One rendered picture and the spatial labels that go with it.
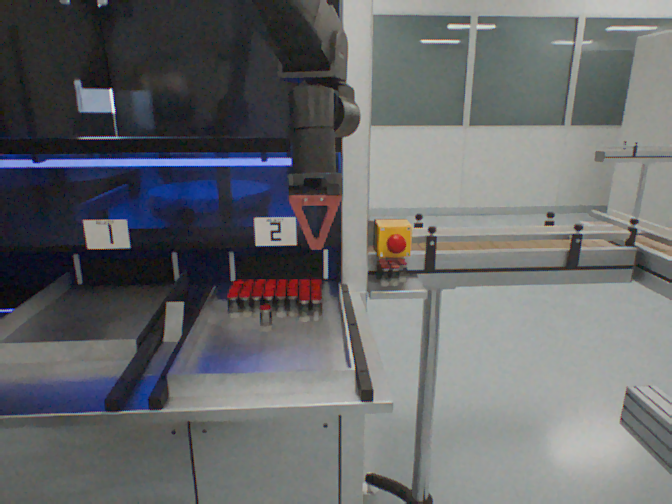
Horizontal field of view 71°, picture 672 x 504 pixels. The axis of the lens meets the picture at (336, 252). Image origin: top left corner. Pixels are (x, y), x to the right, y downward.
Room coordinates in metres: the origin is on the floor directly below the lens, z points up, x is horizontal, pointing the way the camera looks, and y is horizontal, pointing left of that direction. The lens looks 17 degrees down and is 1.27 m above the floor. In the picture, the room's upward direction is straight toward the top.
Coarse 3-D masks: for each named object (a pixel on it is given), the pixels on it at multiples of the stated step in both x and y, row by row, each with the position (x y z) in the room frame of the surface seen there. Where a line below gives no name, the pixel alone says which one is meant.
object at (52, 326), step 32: (64, 288) 0.96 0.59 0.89; (96, 288) 0.97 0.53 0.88; (128, 288) 0.97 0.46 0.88; (160, 288) 0.97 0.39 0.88; (0, 320) 0.74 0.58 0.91; (32, 320) 0.81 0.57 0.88; (64, 320) 0.81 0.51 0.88; (96, 320) 0.81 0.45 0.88; (128, 320) 0.81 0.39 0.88; (0, 352) 0.66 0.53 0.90; (32, 352) 0.66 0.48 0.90; (64, 352) 0.67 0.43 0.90; (96, 352) 0.67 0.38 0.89; (128, 352) 0.67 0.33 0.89
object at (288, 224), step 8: (256, 224) 0.94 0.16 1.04; (264, 224) 0.94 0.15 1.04; (288, 224) 0.95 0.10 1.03; (256, 232) 0.94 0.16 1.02; (264, 232) 0.94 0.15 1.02; (288, 232) 0.95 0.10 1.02; (256, 240) 0.94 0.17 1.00; (264, 240) 0.94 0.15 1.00; (288, 240) 0.95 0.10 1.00; (296, 240) 0.95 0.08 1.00
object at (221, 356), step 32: (224, 320) 0.81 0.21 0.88; (256, 320) 0.81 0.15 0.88; (288, 320) 0.81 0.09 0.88; (192, 352) 0.69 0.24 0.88; (224, 352) 0.69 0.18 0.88; (256, 352) 0.69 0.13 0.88; (288, 352) 0.69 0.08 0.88; (320, 352) 0.69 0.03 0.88; (192, 384) 0.57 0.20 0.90; (224, 384) 0.57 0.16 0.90; (256, 384) 0.57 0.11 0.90; (288, 384) 0.58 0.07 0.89; (320, 384) 0.58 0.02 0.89; (352, 384) 0.58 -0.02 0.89
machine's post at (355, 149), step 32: (352, 0) 0.96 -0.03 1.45; (352, 32) 0.96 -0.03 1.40; (352, 64) 0.96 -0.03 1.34; (352, 160) 0.96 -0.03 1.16; (352, 192) 0.96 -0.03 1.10; (352, 224) 0.96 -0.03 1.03; (352, 256) 0.96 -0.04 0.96; (352, 288) 0.96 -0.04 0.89; (352, 416) 0.96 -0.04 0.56; (352, 448) 0.96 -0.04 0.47; (352, 480) 0.96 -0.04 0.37
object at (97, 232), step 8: (88, 224) 0.92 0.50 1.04; (96, 224) 0.92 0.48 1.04; (104, 224) 0.92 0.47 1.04; (112, 224) 0.92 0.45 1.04; (120, 224) 0.92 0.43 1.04; (88, 232) 0.92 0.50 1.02; (96, 232) 0.92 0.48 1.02; (104, 232) 0.92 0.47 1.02; (112, 232) 0.92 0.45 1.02; (120, 232) 0.92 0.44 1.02; (88, 240) 0.92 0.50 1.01; (96, 240) 0.92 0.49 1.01; (104, 240) 0.92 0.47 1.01; (120, 240) 0.92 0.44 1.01; (128, 240) 0.93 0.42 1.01; (88, 248) 0.92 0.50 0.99; (96, 248) 0.92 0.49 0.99; (104, 248) 0.92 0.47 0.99; (112, 248) 0.92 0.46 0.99
